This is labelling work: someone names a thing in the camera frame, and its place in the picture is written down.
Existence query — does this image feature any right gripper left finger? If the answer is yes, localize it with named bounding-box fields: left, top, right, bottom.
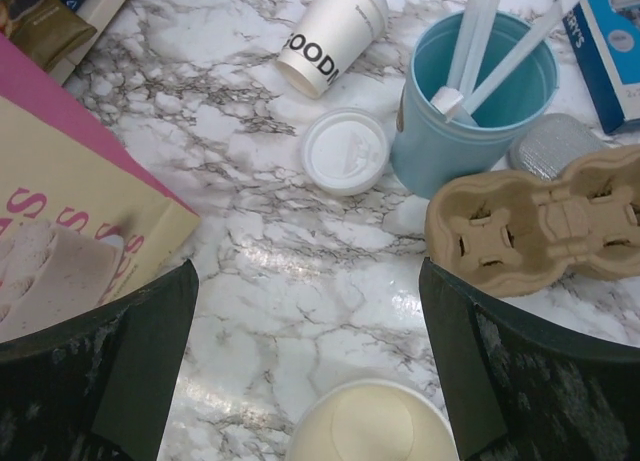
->
left=1, top=261, right=199, bottom=460

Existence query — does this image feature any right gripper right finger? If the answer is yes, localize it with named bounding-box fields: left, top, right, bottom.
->
left=419, top=259, right=639, bottom=460

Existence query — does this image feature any brown pink paper bag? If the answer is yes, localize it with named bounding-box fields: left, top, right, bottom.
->
left=0, top=33, right=202, bottom=342

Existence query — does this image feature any white sachet stick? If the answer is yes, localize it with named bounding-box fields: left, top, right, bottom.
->
left=459, top=0, right=582, bottom=115
left=431, top=0, right=500, bottom=125

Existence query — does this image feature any white paper coffee cup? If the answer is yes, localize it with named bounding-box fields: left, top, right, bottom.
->
left=276, top=0, right=389, bottom=99

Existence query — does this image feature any stack of paper cups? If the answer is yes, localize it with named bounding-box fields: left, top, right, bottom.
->
left=285, top=378, right=459, bottom=461

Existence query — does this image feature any stack of cardboard carriers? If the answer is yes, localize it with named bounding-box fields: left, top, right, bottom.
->
left=425, top=146, right=639, bottom=297

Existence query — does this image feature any light blue utensil cup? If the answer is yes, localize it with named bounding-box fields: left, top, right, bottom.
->
left=390, top=12, right=559, bottom=199

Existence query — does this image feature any white lid stack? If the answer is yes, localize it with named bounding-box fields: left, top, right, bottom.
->
left=300, top=108, right=390, bottom=196

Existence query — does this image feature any blue white razor box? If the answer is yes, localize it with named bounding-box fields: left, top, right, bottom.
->
left=563, top=0, right=639, bottom=134

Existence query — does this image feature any brown snack bag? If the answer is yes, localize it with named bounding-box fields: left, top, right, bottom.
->
left=1, top=0, right=97, bottom=72

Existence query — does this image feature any black beige shelf rack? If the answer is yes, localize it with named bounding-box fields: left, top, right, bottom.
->
left=50, top=0, right=126, bottom=85

